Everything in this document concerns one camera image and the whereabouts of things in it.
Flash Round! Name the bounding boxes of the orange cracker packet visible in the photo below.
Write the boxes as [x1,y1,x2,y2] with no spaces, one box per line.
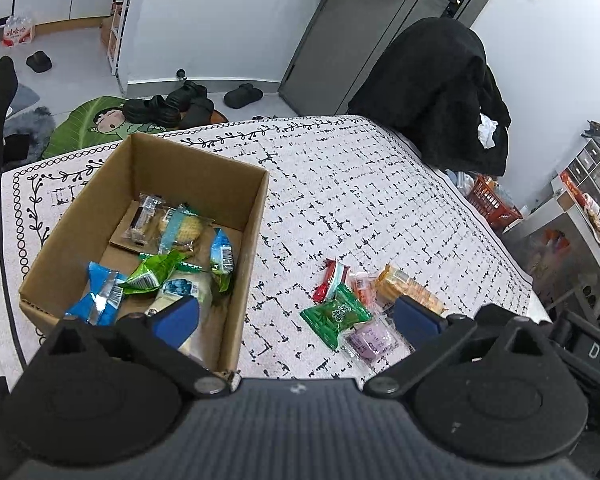
[374,264,446,315]

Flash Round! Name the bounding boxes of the light green snack packet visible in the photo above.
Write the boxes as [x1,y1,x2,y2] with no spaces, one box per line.
[120,250,204,296]

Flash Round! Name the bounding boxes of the blue candy packet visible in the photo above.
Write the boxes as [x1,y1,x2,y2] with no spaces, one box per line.
[209,228,234,294]

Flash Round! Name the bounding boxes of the blue white snack packet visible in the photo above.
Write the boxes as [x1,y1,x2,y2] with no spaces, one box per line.
[65,261,126,326]

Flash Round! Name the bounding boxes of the dark green snack packet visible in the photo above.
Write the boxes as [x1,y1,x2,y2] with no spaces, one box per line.
[300,284,373,350]

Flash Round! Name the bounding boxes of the green yellow cookie packet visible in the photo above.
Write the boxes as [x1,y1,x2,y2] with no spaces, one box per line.
[158,204,213,257]

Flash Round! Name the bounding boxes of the cream Runfu cake packet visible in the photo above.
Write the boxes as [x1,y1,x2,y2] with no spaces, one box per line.
[145,270,219,368]

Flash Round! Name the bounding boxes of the purple pastry packet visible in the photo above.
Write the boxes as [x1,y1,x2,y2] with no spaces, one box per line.
[341,318,414,375]

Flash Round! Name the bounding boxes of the pink orange snack packet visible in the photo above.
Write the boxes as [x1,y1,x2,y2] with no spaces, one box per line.
[349,271,376,308]

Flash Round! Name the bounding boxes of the red white candy stick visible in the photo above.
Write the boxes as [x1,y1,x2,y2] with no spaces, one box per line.
[312,259,349,304]

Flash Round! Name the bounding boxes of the white desk with clutter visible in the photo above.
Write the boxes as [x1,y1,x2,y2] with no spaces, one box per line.
[504,120,600,324]

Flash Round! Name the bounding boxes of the clear brown snack packet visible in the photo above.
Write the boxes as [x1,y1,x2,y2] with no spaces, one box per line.
[122,193,164,246]

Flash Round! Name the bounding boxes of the brown cardboard box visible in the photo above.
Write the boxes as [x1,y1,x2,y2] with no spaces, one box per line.
[19,133,268,373]

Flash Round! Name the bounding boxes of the red plastic basket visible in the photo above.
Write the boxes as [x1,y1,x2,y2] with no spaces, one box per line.
[467,176,522,233]

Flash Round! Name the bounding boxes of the patterned white bed cover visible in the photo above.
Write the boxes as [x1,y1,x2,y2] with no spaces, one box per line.
[0,116,546,382]

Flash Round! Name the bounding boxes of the pile of black shoes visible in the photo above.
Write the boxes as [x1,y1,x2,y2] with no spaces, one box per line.
[122,80,214,129]

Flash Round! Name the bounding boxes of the green leaf cartoon rug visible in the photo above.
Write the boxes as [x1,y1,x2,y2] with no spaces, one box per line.
[42,96,166,158]

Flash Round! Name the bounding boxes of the black jacket on chair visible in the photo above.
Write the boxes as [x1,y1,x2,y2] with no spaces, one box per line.
[347,18,512,178]

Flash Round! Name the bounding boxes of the black slipper near door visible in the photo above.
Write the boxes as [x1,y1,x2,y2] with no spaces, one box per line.
[223,82,263,110]

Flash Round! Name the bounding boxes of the grey fluffy rug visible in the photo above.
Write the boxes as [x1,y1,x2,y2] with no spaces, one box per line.
[3,106,56,171]

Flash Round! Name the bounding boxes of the black slipper on floor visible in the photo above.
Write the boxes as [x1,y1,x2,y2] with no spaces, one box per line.
[26,51,53,74]

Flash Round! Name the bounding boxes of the grey door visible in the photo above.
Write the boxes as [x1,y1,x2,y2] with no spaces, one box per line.
[278,0,489,115]

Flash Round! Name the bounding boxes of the red white bottle pack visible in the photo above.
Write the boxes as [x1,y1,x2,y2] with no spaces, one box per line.
[2,14,35,48]

